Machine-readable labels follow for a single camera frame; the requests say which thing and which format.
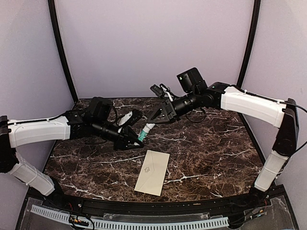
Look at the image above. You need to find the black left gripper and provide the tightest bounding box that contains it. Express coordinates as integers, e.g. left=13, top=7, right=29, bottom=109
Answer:
left=92, top=118, right=144, bottom=151

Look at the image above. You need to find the black curved front rail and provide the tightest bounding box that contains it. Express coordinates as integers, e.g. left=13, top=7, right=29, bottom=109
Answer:
left=33, top=187, right=271, bottom=217

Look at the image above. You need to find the left black frame post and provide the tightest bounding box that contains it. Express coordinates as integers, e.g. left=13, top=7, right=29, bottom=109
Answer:
left=47, top=0, right=79, bottom=103

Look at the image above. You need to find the green white glue stick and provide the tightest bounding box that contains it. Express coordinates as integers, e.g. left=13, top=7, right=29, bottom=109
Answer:
left=138, top=123, right=155, bottom=142

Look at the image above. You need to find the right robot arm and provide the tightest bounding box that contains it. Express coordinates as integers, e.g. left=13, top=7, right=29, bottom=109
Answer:
left=147, top=67, right=300, bottom=208

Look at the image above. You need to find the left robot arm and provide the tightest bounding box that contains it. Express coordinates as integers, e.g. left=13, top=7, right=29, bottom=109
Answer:
left=0, top=97, right=144, bottom=209

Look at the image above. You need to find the white slotted cable duct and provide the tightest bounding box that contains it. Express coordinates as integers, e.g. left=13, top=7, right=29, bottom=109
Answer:
left=30, top=205, right=229, bottom=230

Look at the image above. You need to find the right black frame post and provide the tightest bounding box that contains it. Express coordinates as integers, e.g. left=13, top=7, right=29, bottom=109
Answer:
left=236, top=0, right=261, bottom=87

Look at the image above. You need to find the black frame post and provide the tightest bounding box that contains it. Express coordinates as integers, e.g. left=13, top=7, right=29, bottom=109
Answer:
left=47, top=0, right=79, bottom=103
left=236, top=0, right=261, bottom=87

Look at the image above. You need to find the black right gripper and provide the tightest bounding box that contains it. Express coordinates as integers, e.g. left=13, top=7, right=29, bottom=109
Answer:
left=147, top=90, right=200, bottom=124

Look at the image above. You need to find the cream paper envelope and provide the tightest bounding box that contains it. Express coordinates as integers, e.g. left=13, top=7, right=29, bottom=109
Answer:
left=134, top=150, right=170, bottom=196

